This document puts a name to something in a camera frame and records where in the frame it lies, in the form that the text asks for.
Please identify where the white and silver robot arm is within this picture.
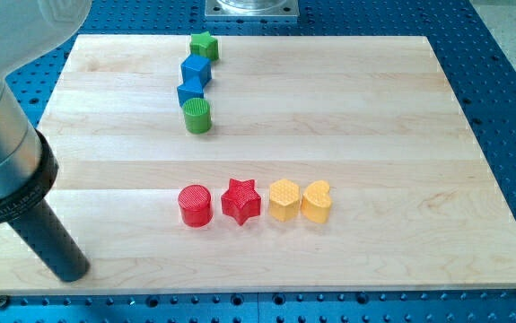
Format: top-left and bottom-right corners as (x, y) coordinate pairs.
(0, 0), (92, 199)

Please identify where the yellow hexagon block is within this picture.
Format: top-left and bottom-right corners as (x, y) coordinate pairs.
(268, 179), (301, 222)

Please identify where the red star block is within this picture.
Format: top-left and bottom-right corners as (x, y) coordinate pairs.
(221, 179), (261, 226)

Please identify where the yellow heart block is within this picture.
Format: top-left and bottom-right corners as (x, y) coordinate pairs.
(301, 180), (333, 223)

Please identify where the light wooden board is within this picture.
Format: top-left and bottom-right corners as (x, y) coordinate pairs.
(0, 35), (516, 295)

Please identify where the red cylinder block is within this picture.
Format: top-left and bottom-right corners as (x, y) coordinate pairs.
(178, 184), (213, 228)

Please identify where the green cylinder block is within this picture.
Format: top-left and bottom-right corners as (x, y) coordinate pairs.
(182, 98), (212, 134)

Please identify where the blue triangular block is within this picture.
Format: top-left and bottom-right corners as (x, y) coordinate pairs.
(177, 77), (205, 107)

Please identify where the blue cube block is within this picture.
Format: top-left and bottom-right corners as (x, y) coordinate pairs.
(180, 54), (212, 87)

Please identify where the green star block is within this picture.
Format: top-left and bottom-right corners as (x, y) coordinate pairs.
(189, 31), (220, 61)

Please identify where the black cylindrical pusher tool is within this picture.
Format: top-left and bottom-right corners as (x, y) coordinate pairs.
(0, 133), (90, 282)

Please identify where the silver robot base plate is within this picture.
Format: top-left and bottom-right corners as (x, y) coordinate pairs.
(205, 0), (300, 20)

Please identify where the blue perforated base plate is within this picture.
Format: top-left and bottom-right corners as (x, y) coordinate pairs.
(0, 0), (516, 322)

